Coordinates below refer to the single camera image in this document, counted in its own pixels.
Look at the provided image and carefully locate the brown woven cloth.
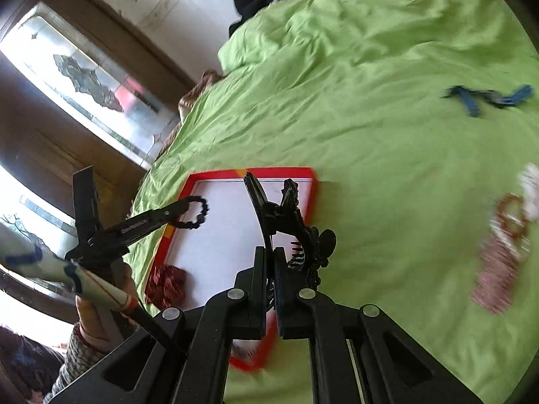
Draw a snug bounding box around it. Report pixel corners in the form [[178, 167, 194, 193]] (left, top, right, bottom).
[[177, 69, 227, 136]]

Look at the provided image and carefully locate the wooden door with frosted glass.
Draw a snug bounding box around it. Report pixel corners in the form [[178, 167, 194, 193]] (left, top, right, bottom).
[[0, 0, 199, 329]]

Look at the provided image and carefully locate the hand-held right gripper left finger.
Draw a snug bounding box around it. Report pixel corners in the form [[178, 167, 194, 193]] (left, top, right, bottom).
[[43, 247, 269, 404]]

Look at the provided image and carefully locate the red rimmed white tray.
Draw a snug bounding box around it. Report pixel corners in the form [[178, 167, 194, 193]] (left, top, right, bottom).
[[143, 167, 321, 373]]

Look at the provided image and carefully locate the red white striped scrunchie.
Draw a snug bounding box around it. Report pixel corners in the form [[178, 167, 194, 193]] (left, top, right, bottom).
[[469, 236, 525, 317]]

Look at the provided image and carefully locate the dark red scrunchie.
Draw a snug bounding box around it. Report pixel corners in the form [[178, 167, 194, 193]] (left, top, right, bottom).
[[145, 265, 187, 309]]

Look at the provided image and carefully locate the person's left hand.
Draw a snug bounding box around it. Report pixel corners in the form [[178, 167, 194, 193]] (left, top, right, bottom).
[[75, 260, 140, 342]]

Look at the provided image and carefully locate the white sleeved cable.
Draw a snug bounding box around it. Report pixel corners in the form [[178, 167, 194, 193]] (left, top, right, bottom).
[[0, 222, 187, 359]]

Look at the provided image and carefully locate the black hair claw clip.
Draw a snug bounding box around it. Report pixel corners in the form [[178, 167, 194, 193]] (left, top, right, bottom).
[[243, 171, 338, 293]]

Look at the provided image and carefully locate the blue striped strap watch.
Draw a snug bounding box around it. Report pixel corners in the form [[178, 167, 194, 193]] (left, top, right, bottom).
[[440, 84, 532, 119]]

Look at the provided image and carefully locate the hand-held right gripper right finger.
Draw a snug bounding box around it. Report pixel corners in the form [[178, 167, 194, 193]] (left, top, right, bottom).
[[273, 248, 485, 404]]

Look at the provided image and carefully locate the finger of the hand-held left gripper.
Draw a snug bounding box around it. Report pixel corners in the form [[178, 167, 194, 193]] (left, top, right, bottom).
[[72, 167, 101, 240], [101, 199, 195, 242]]

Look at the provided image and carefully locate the white cherry print scrunchie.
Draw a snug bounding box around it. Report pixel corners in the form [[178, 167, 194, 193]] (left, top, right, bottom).
[[517, 163, 539, 216]]

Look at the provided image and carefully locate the green bed sheet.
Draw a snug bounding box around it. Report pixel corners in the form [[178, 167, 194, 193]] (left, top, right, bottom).
[[125, 0, 539, 404]]

